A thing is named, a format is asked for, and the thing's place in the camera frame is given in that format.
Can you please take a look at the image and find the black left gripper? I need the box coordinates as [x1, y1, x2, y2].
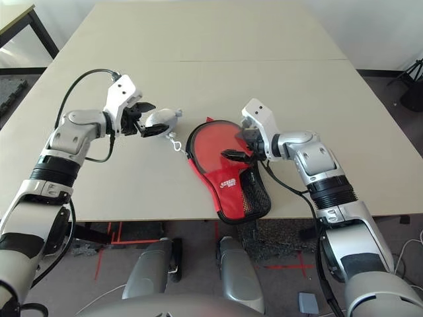
[120, 102, 169, 139]

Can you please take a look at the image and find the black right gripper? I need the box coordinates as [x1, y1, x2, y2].
[220, 127, 268, 164]

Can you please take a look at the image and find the grey plush keychain toy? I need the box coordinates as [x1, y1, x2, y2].
[144, 107, 184, 153]

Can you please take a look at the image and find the black and red paddle case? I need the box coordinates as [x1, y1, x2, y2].
[184, 117, 272, 226]

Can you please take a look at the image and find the dark speckled foam floor mat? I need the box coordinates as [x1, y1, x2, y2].
[237, 217, 320, 264]

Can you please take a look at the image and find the black table base foot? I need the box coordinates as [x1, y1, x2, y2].
[74, 221, 110, 246]
[299, 215, 410, 240]

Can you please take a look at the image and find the grey robot right leg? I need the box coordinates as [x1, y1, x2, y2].
[216, 236, 265, 314]

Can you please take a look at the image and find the grey robot leg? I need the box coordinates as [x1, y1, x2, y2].
[122, 238, 183, 300]
[216, 236, 265, 314]

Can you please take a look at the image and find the black foam floor tile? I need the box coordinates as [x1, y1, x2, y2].
[0, 76, 28, 116]

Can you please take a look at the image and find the grey robot left leg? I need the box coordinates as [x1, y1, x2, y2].
[122, 238, 183, 300]

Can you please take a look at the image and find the side table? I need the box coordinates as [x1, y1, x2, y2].
[0, 3, 61, 76]

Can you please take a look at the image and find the grey foot pedal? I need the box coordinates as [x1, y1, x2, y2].
[298, 291, 320, 314]

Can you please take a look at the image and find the black bag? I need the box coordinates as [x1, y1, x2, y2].
[400, 82, 423, 113]

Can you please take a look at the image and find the grey robot torso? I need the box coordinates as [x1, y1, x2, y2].
[77, 295, 265, 317]

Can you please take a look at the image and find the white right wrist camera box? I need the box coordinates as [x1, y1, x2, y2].
[241, 98, 282, 162]

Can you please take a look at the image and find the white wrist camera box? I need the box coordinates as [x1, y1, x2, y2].
[241, 98, 282, 162]
[104, 75, 143, 133]

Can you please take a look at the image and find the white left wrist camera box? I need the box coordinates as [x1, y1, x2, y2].
[104, 75, 143, 133]

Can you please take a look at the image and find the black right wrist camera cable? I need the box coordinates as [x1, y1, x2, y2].
[259, 158, 341, 317]

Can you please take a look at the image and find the thin white floor cable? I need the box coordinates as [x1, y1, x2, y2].
[82, 283, 128, 313]

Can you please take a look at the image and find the white floor cable bundle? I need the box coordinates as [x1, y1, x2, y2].
[393, 229, 423, 275]

